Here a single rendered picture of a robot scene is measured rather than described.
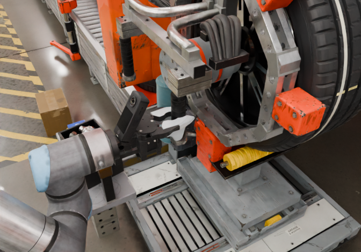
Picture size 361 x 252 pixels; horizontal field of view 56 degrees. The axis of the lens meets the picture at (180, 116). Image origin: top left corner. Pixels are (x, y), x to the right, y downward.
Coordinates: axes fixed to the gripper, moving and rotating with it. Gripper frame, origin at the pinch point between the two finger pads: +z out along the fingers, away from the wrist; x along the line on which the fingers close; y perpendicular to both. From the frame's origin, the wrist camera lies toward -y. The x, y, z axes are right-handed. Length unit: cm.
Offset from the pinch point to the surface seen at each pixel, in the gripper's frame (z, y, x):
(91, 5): 38, 56, -234
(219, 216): 21, 66, -7
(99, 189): -21.5, 38.1, -19.8
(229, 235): 20, 69, 0
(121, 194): -15.6, 38.1, -14.5
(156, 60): 21, 22, -63
